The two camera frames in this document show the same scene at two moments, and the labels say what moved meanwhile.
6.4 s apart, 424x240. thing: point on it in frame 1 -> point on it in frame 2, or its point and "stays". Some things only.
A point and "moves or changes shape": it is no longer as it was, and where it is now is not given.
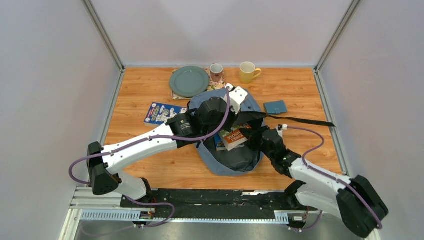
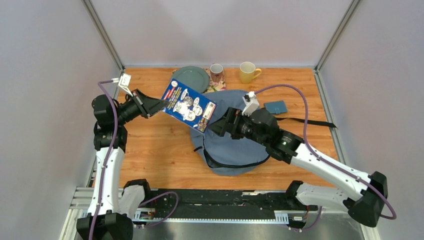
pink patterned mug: [216, 71] stays
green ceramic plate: [189, 81] stays
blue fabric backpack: [243, 161] moves or changes shape
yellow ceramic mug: [247, 70] stays
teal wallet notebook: [276, 107] stays
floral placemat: [212, 85] stays
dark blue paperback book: [159, 113] -> [188, 106]
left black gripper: [234, 113] -> [147, 106]
